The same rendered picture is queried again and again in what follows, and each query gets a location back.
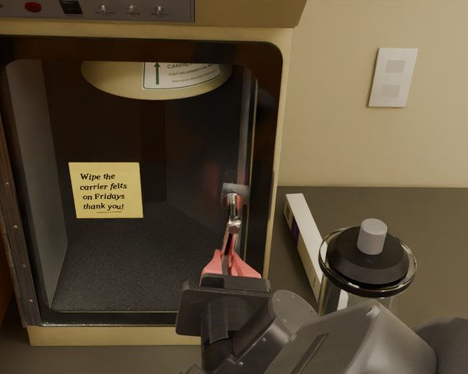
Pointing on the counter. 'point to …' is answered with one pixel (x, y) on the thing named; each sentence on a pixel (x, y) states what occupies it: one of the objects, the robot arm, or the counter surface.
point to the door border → (7, 199)
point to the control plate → (52, 9)
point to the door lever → (230, 234)
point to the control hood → (221, 14)
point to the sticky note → (106, 189)
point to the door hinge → (4, 231)
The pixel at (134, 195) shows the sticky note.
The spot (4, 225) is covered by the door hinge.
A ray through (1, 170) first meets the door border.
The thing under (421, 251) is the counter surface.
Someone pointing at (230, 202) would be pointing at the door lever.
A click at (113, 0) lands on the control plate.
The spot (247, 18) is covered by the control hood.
